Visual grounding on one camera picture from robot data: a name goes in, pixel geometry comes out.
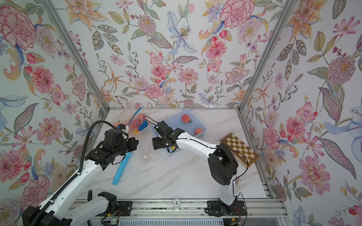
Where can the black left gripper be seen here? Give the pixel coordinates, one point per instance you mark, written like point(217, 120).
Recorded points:
point(131, 141)

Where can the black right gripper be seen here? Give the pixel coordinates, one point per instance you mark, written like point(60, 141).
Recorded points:
point(157, 144)

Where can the pink peach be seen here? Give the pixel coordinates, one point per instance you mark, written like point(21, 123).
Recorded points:
point(186, 119)

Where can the clear pink bag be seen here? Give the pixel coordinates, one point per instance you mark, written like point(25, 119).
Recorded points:
point(145, 148)

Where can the clear blue-zipper zip bag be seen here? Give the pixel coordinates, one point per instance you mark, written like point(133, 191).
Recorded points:
point(137, 123)

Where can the clear pink-zipper zip bag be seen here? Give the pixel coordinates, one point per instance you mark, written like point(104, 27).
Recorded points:
point(124, 116)

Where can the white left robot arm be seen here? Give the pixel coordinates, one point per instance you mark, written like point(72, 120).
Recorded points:
point(56, 210)

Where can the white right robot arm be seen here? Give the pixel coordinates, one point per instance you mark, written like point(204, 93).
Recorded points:
point(221, 161)

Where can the blue toy microphone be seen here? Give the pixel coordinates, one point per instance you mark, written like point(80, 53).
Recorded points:
point(121, 168)

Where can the light blue perforated basket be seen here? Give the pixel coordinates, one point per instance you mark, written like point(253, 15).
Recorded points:
point(175, 121)

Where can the wooden chessboard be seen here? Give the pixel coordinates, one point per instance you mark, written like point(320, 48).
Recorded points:
point(242, 152)

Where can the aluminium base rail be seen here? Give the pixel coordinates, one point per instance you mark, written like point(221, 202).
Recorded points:
point(196, 212)

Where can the aluminium left corner post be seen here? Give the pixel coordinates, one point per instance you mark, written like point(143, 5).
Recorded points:
point(66, 37)

